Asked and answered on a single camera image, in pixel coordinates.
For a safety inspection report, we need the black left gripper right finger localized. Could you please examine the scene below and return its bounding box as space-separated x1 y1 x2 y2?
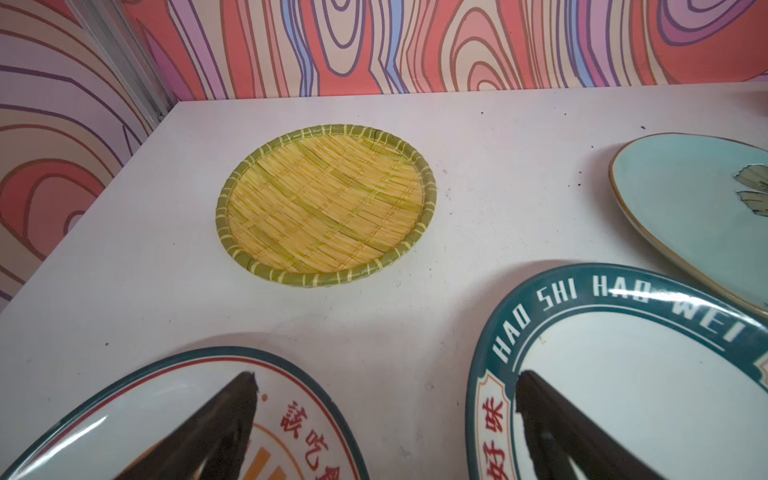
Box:
516 370 660 479

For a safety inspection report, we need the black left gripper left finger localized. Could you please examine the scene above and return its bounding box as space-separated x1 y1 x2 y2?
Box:
118 371 259 479

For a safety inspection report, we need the green rim lettered plate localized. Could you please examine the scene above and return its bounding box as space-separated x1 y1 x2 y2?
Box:
465 263 767 479

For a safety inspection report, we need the small orange sunburst plate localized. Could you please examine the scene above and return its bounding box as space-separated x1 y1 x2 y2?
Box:
2 346 369 479

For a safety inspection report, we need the yellow green woven tray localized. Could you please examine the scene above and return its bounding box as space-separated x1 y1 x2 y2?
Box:
215 124 438 288

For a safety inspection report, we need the light blue flower plate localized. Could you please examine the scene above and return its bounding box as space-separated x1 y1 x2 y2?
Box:
609 133 767 318

